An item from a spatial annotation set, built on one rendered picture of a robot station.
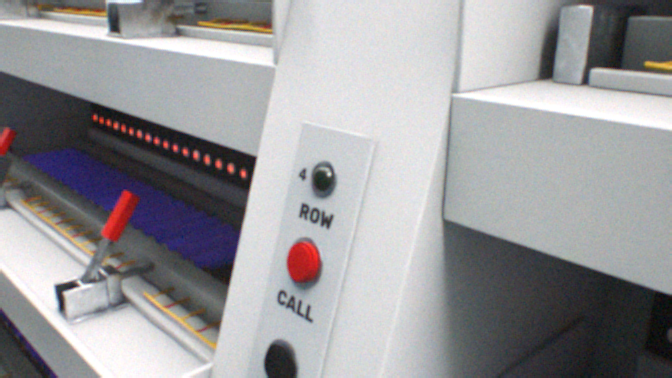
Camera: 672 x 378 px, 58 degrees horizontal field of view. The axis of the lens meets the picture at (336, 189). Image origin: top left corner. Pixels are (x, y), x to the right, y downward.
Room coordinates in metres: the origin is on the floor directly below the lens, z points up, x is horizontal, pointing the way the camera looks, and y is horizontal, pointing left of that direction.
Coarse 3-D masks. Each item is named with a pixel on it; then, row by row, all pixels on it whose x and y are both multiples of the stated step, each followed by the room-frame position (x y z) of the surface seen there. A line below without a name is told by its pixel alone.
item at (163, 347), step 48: (48, 144) 0.79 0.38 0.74; (240, 192) 0.55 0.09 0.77; (0, 240) 0.53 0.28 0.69; (48, 240) 0.53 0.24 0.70; (0, 288) 0.48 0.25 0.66; (48, 288) 0.44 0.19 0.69; (144, 288) 0.45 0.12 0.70; (48, 336) 0.41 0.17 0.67; (96, 336) 0.38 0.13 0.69; (144, 336) 0.38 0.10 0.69; (192, 336) 0.38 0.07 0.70
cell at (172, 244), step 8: (224, 224) 0.52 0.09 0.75; (200, 232) 0.51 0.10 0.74; (208, 232) 0.51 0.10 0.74; (216, 232) 0.51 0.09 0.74; (224, 232) 0.52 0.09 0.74; (168, 240) 0.49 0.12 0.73; (176, 240) 0.49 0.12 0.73; (184, 240) 0.49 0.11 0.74; (192, 240) 0.49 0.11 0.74; (200, 240) 0.50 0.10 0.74; (168, 248) 0.48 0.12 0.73; (176, 248) 0.48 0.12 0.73
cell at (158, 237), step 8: (192, 224) 0.52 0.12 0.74; (200, 224) 0.53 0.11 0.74; (208, 224) 0.53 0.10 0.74; (216, 224) 0.53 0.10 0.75; (160, 232) 0.50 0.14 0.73; (168, 232) 0.50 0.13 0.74; (176, 232) 0.51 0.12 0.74; (184, 232) 0.51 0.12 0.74; (192, 232) 0.52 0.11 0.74; (160, 240) 0.50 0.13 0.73
